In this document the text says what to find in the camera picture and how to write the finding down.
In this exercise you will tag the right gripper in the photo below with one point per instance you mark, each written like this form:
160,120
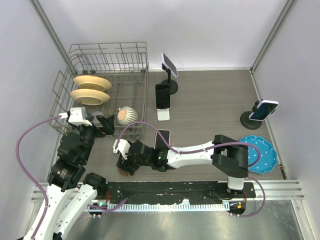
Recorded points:
124,164

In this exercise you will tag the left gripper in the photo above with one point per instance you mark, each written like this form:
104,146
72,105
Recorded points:
108,123

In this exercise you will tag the grey phone stand wooden base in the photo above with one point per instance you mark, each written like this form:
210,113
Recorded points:
123,173

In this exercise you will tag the pink case phone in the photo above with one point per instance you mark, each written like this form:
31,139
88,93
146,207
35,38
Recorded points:
162,139

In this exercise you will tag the white folding phone stand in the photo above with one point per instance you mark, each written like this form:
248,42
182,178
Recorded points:
163,114

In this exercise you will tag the black phone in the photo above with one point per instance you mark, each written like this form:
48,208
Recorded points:
163,96

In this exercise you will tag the white phone blue screen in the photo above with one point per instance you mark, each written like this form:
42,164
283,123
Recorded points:
262,109

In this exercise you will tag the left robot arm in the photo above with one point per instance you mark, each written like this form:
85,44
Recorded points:
64,199

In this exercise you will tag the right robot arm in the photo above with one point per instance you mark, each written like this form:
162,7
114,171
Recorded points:
224,153

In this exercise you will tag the black gooseneck phone stand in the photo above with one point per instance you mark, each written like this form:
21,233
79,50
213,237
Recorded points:
173,85

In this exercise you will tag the lavender phone on stand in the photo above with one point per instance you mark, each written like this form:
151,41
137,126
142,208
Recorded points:
168,65

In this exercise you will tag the clear glass cup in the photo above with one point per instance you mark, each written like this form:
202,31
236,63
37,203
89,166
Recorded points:
97,116

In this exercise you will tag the striped ceramic teapot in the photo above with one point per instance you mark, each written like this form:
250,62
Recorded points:
127,115

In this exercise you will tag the front cream plate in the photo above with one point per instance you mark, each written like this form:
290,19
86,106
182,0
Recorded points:
90,97

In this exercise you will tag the cream plate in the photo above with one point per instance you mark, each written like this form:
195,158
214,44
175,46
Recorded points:
92,82
90,97

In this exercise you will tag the rear cream plate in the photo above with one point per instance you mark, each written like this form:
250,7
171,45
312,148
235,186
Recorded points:
92,82

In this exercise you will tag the blue dotted plate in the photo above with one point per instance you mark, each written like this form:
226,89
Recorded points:
268,155

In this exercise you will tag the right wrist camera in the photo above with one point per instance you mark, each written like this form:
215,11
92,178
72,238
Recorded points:
121,146

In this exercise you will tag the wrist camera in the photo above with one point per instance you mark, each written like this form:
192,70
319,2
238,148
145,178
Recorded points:
121,146
78,116

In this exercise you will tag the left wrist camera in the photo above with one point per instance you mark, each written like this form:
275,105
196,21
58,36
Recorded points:
78,116

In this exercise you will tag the grey wire dish rack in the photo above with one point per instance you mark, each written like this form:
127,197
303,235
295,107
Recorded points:
107,79

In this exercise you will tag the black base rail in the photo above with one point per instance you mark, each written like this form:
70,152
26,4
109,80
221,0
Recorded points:
171,192

